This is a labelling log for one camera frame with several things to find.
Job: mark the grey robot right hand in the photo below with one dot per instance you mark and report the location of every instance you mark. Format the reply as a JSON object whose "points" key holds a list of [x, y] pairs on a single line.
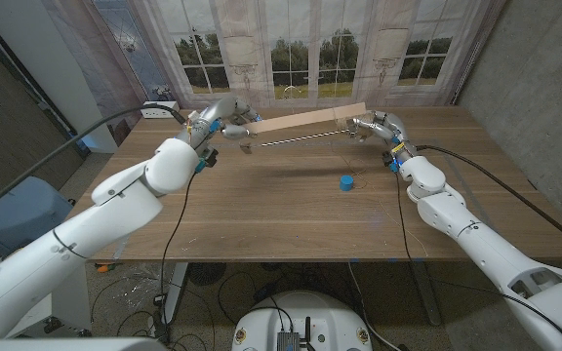
{"points": [[388, 129]]}

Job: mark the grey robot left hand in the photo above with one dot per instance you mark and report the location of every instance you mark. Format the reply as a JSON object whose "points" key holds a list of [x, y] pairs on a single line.
{"points": [[217, 114]]}

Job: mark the wooden hanger with metal clips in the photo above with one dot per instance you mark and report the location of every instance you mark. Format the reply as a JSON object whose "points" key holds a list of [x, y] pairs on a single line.
{"points": [[310, 118]]}

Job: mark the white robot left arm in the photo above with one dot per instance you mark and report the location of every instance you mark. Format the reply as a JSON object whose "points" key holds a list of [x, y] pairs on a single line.
{"points": [[91, 229]]}

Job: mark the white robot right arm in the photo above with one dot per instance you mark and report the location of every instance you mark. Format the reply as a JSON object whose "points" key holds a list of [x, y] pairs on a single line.
{"points": [[481, 244]]}

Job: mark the blue plastic cap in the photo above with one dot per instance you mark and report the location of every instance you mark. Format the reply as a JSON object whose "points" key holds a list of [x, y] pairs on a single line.
{"points": [[346, 183]]}

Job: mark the white power strip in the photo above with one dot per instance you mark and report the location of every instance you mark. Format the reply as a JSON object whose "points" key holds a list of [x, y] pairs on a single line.
{"points": [[156, 112]]}

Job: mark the black round fan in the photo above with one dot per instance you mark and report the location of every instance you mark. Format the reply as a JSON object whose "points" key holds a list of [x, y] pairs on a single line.
{"points": [[206, 273]]}

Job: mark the grey table leg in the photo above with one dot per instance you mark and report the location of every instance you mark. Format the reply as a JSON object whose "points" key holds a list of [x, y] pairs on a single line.
{"points": [[425, 292]]}

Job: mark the white table leg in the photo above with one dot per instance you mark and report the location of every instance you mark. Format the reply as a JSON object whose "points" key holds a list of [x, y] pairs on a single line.
{"points": [[176, 292]]}

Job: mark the small orange object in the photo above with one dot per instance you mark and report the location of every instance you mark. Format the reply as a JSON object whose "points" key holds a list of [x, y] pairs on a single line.
{"points": [[101, 267]]}

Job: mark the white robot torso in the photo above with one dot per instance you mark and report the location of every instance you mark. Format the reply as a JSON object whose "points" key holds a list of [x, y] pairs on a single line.
{"points": [[305, 312]]}

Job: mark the blue plastic bin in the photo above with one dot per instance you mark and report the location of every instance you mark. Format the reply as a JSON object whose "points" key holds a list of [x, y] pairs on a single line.
{"points": [[17, 209]]}

